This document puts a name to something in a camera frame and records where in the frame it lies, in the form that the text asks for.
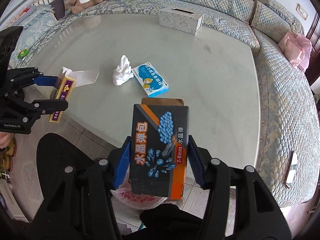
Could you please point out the purple yellow card box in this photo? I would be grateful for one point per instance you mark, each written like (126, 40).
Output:
(64, 90)

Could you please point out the blue-green quilted sofa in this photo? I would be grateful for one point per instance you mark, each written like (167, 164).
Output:
(288, 158)

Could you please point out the black orange gel-ball box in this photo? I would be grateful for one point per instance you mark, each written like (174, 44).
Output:
(158, 155)

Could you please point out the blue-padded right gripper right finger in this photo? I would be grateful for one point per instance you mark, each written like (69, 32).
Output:
(257, 214)

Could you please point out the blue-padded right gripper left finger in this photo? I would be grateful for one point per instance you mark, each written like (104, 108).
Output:
(77, 191)

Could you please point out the blue bear medicine box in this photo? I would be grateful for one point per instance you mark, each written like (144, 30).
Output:
(150, 80)

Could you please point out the patterned tissue box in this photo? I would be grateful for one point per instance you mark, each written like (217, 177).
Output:
(181, 19)

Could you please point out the pink plastic bag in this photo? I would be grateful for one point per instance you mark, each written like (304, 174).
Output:
(297, 50)

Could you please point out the white tissue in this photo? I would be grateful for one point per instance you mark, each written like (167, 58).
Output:
(123, 72)

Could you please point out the white red-printed trash bag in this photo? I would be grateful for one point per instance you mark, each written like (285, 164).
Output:
(125, 195)

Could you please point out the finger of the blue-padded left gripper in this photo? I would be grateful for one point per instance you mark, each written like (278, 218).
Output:
(45, 80)
(41, 107)

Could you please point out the person's left hand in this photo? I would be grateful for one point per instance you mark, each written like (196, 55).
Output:
(5, 139)

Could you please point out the green toy on table edge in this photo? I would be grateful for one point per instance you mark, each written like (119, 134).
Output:
(22, 54)

